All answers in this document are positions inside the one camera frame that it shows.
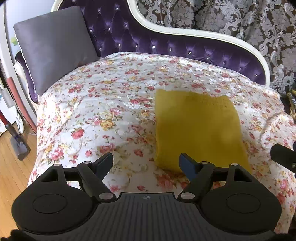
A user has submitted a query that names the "purple tufted white-framed headboard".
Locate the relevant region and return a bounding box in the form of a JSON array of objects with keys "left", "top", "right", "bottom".
[{"left": 20, "top": 1, "right": 270, "bottom": 94}]

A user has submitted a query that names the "grey square pillow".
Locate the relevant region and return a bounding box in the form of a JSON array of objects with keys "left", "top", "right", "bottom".
[{"left": 14, "top": 6, "right": 98, "bottom": 95}]

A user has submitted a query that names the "red grey stick vacuum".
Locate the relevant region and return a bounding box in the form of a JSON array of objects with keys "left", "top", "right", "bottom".
[{"left": 1, "top": 112, "right": 31, "bottom": 161}]

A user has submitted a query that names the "brown silver damask curtain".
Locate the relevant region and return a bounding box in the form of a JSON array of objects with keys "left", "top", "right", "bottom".
[{"left": 137, "top": 0, "right": 295, "bottom": 95}]

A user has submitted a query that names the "mustard yellow knit sweater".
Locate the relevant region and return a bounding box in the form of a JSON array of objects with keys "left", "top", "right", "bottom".
[{"left": 154, "top": 89, "right": 251, "bottom": 172}]

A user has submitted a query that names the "striped dark item bedside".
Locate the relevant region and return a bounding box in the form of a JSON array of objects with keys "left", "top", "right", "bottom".
[{"left": 280, "top": 81, "right": 295, "bottom": 118}]

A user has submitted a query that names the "floral quilted bedspread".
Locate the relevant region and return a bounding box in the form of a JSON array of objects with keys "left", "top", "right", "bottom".
[{"left": 29, "top": 52, "right": 295, "bottom": 233}]

